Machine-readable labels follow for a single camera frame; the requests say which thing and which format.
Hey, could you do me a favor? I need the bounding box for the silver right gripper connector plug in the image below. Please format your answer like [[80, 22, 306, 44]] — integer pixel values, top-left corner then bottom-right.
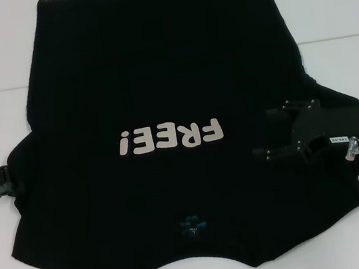
[[342, 135, 359, 162]]

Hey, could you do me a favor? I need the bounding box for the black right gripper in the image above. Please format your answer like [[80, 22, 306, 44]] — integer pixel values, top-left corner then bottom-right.
[[245, 90, 359, 172]]

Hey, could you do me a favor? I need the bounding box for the black shirt with FREE print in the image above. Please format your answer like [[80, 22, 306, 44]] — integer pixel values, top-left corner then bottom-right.
[[0, 0, 359, 269]]

